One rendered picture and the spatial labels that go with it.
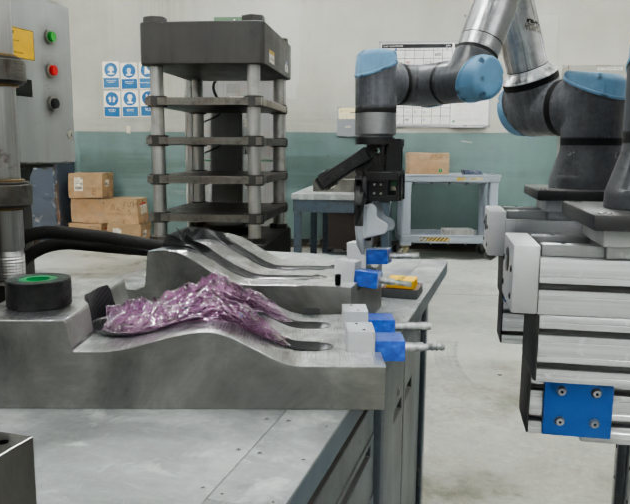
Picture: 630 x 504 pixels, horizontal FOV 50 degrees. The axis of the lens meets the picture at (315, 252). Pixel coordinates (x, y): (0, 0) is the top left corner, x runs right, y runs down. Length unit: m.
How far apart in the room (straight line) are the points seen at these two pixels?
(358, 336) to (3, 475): 0.45
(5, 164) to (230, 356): 0.83
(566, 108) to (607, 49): 6.47
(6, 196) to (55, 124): 0.40
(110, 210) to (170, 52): 3.05
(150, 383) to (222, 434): 0.12
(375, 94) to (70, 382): 0.70
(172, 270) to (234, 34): 4.00
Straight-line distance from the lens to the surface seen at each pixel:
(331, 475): 1.07
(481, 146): 7.61
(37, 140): 1.80
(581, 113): 1.43
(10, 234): 1.54
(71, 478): 0.72
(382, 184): 1.23
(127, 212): 7.80
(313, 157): 7.62
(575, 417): 1.01
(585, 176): 1.41
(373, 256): 1.25
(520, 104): 1.51
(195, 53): 5.18
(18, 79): 1.52
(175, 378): 0.85
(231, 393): 0.84
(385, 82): 1.23
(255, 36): 5.09
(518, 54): 1.50
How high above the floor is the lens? 1.11
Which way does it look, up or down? 9 degrees down
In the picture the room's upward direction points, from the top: straight up
